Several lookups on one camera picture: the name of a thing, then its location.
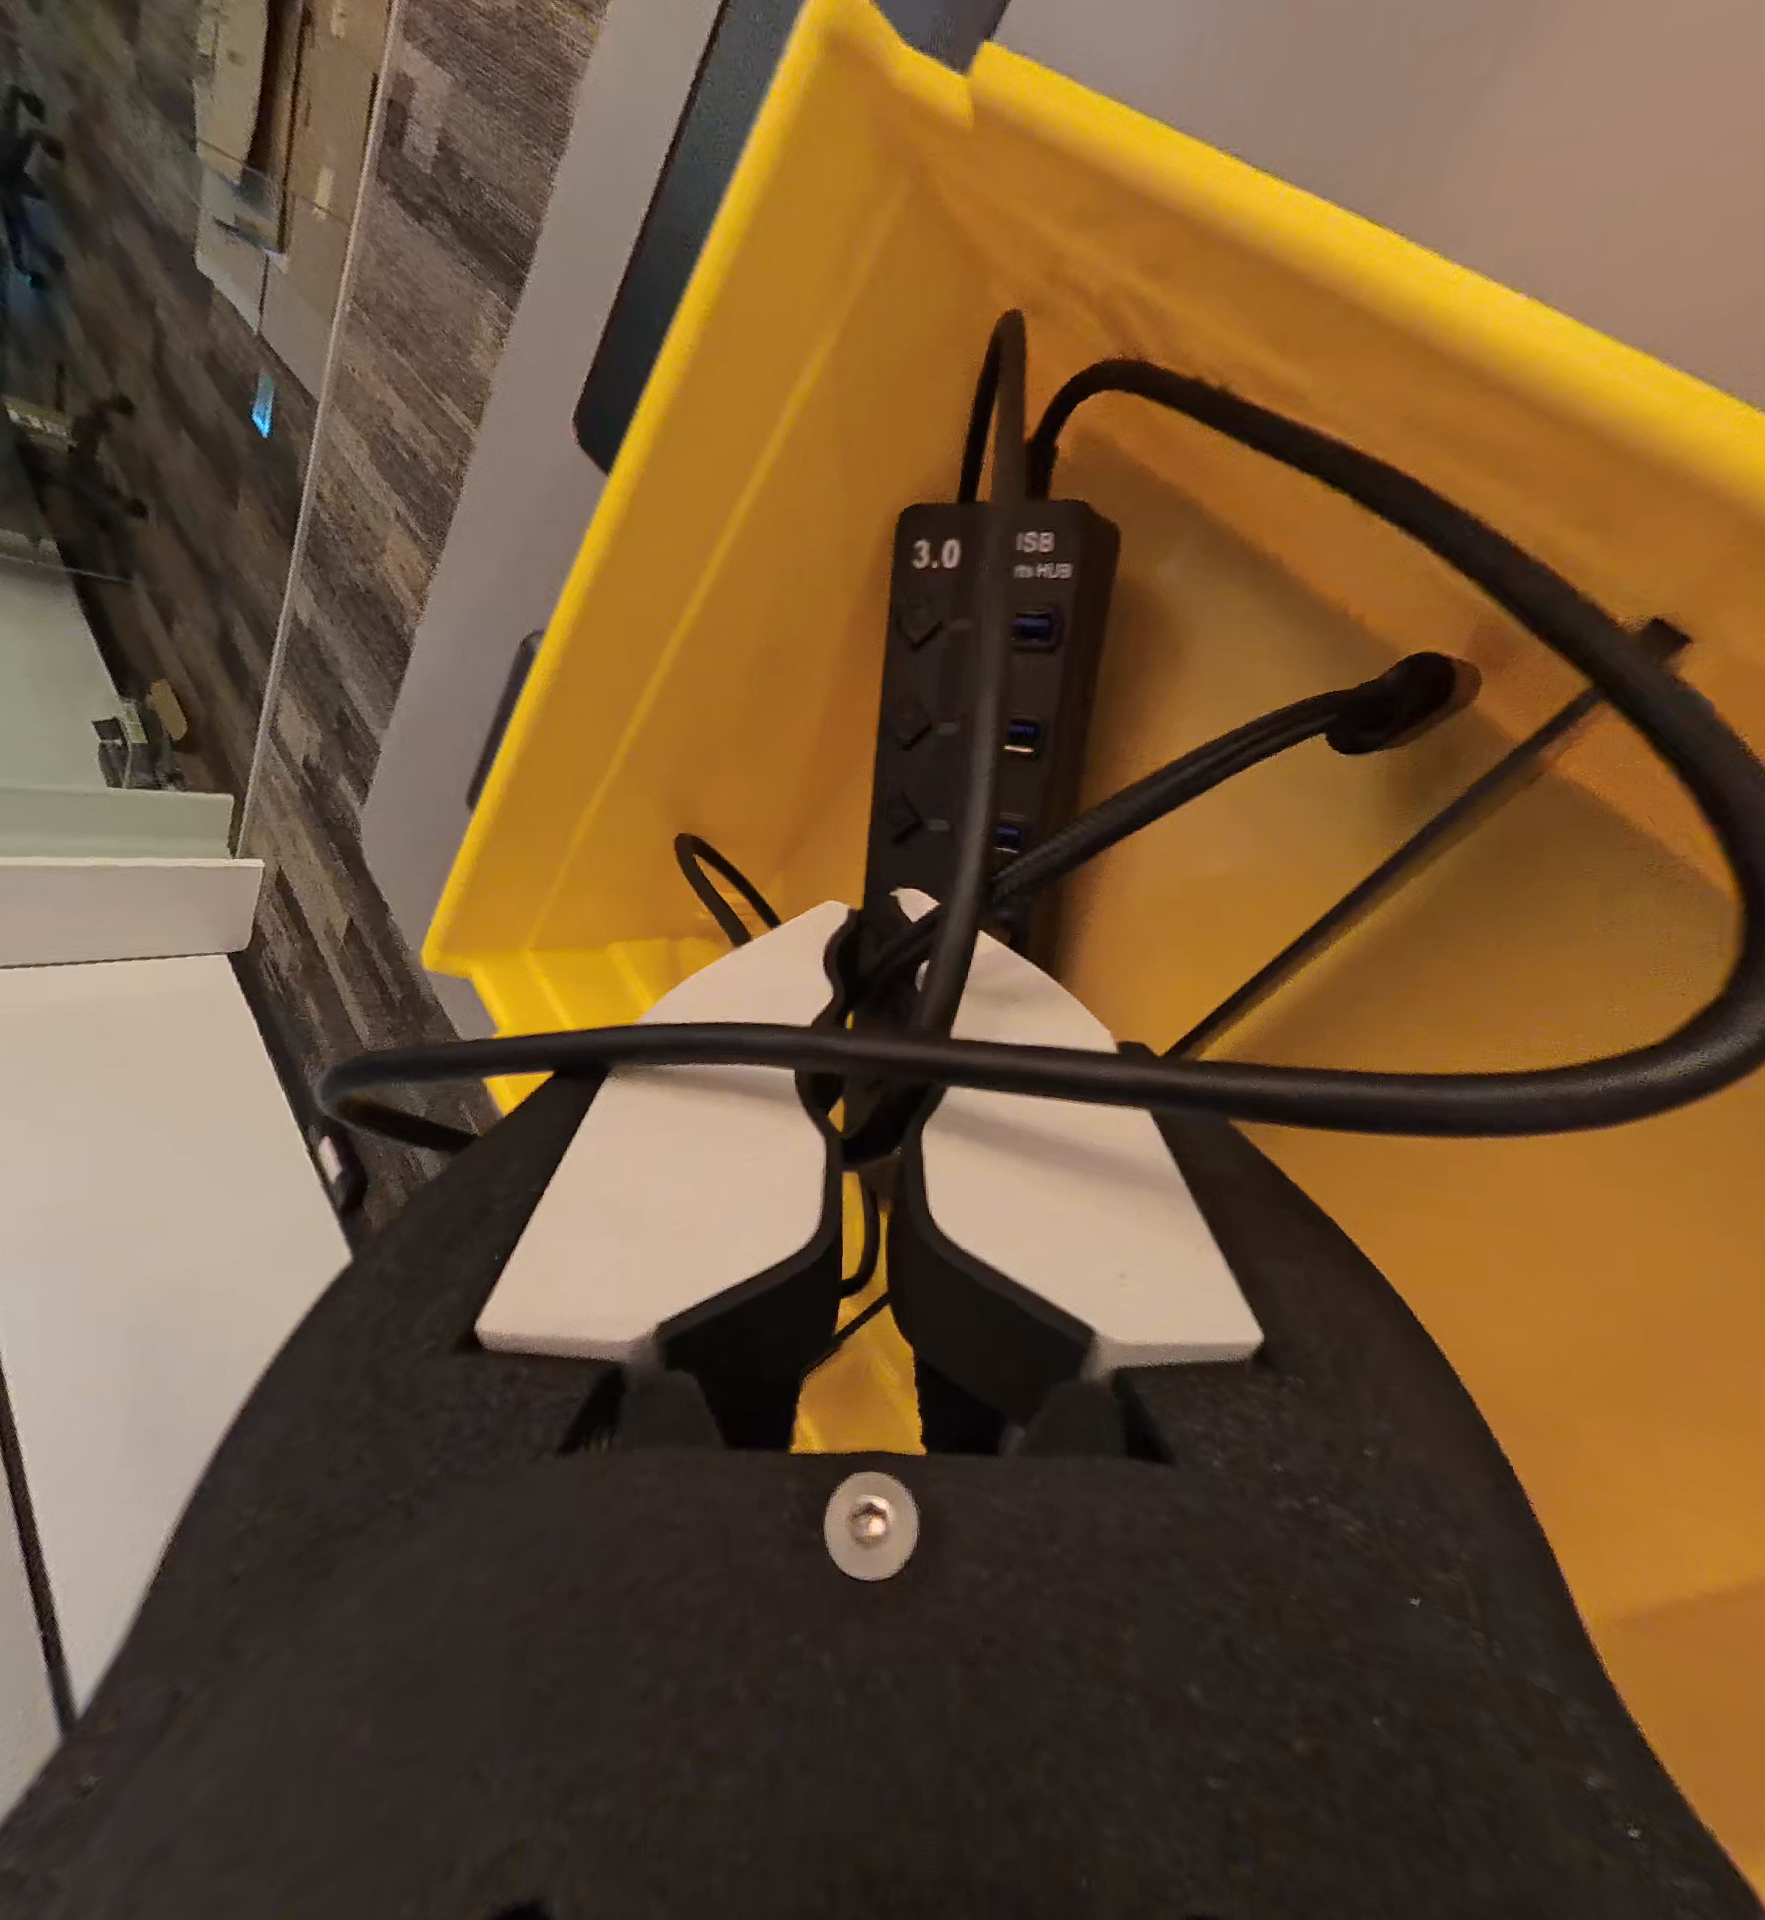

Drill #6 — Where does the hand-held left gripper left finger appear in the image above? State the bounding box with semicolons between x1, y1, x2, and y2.
477;909;860;1371

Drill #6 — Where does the yellow plastic bin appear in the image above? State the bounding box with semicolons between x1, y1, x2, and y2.
419;0;1765;1920

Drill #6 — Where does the black power station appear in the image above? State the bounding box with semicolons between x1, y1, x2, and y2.
463;630;547;818

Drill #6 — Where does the black 7-port USB hub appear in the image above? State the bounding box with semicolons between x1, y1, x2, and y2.
320;356;1765;1165

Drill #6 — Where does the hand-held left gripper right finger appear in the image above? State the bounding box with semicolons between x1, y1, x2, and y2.
882;890;1265;1378

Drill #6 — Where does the flat cardboard sheet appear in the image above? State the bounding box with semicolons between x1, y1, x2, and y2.
193;0;404;392

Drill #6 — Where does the black flat desk pad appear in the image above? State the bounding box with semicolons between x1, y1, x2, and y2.
573;0;1010;477

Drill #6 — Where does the black usb cable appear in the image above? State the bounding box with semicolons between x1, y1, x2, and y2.
668;656;1485;1158

